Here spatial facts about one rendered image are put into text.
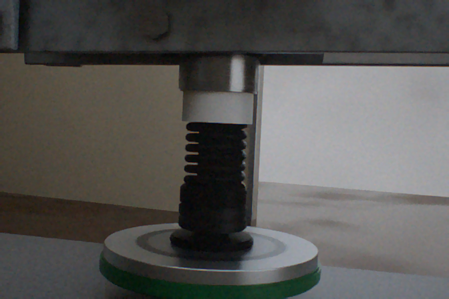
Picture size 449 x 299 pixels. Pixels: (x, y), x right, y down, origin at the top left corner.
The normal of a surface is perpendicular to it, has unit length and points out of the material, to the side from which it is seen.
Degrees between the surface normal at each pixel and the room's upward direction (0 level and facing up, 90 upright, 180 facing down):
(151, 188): 90
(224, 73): 90
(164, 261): 0
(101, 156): 90
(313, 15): 90
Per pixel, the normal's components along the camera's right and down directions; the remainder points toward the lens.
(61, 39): -0.15, 0.04
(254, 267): 0.05, -1.00
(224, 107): 0.15, 0.06
